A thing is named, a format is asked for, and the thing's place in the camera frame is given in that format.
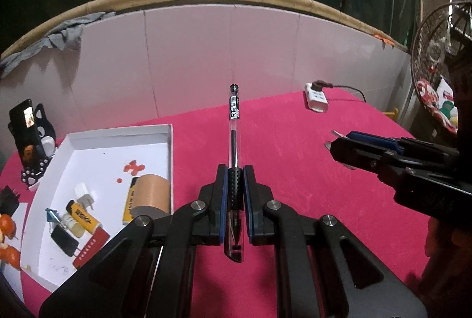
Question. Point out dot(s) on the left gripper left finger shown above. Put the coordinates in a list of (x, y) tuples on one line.
[(221, 193)]

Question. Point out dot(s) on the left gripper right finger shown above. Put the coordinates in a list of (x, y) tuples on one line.
[(248, 172)]

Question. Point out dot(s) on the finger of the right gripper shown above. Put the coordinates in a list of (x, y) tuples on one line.
[(387, 143), (357, 154)]

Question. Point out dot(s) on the black ballpoint pen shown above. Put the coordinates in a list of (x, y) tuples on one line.
[(234, 246)]

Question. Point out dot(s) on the red box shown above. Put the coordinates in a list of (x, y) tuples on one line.
[(92, 247)]

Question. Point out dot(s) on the small dropper bottle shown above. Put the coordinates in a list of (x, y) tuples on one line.
[(73, 225)]

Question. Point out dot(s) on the person right hand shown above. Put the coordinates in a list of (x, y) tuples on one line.
[(446, 279)]

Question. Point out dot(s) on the colourful package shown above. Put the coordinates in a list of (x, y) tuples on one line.
[(440, 103)]

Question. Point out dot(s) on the white cardboard tray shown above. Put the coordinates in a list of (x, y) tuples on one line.
[(105, 161)]

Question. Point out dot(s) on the white charger plug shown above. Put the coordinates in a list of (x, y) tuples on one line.
[(83, 196)]

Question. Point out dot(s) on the black charger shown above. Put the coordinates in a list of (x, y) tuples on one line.
[(64, 241)]

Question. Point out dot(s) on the blue binder clip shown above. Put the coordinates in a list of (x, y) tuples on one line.
[(53, 218)]

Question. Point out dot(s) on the black cat phone holder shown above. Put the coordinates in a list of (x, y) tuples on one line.
[(46, 149)]

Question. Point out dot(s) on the black phone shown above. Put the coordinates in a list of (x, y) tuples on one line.
[(23, 128)]

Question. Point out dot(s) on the grey cloth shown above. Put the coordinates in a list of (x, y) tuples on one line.
[(66, 35)]

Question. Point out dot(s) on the orange peel pieces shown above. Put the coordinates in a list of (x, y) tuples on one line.
[(8, 253)]

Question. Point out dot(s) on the wire fan guard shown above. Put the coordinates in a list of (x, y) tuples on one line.
[(442, 35)]

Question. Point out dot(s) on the bamboo rail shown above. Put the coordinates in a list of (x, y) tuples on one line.
[(310, 7)]

